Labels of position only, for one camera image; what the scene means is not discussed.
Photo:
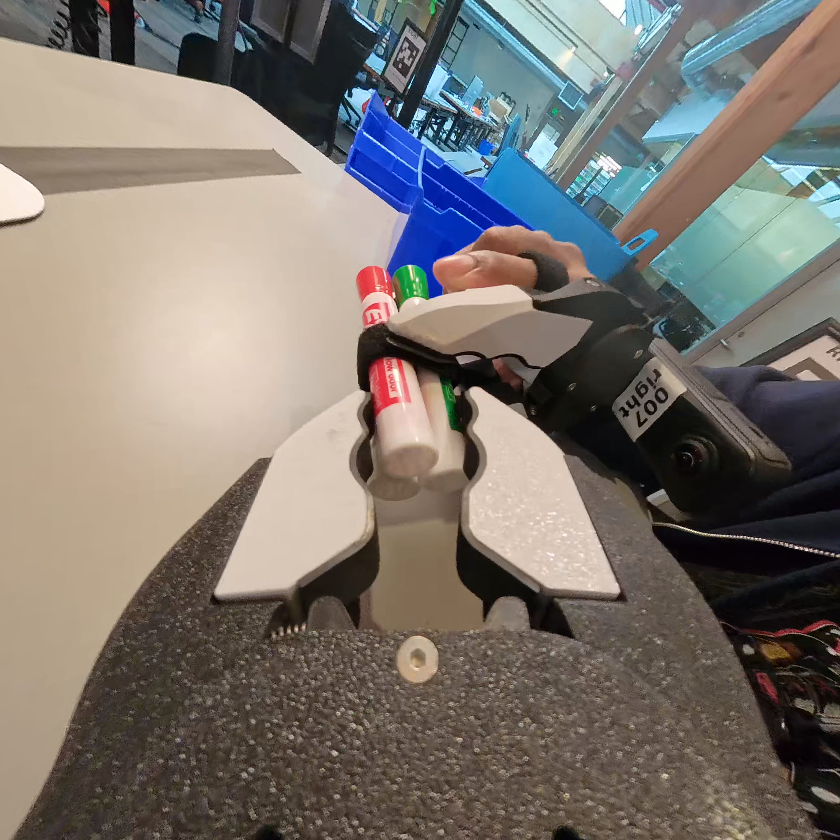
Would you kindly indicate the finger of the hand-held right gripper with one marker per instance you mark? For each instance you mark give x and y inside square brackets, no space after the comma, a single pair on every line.
[473,322]

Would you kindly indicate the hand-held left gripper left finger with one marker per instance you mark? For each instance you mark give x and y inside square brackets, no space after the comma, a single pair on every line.
[295,525]

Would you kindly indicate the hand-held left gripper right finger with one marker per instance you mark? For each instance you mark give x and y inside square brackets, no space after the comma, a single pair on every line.
[538,519]

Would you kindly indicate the black marker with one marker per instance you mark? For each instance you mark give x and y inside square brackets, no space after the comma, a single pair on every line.
[391,479]

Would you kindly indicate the green marker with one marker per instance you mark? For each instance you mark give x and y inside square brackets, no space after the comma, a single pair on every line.
[446,446]

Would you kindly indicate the red marker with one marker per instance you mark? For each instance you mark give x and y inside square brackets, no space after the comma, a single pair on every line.
[400,420]

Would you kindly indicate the person's right hand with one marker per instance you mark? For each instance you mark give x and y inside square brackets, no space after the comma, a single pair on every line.
[505,252]

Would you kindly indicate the blue plastic bins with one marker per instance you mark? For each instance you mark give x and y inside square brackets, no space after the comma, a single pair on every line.
[565,210]

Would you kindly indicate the black table mat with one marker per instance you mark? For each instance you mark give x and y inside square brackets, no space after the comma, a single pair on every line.
[145,168]

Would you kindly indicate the framed wall sign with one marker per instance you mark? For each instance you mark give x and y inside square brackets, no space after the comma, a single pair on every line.
[807,352]

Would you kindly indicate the wooden post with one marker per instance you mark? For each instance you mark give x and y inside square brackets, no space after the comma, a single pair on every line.
[748,112]

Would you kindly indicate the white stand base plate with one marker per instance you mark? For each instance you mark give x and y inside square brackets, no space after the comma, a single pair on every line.
[16,194]

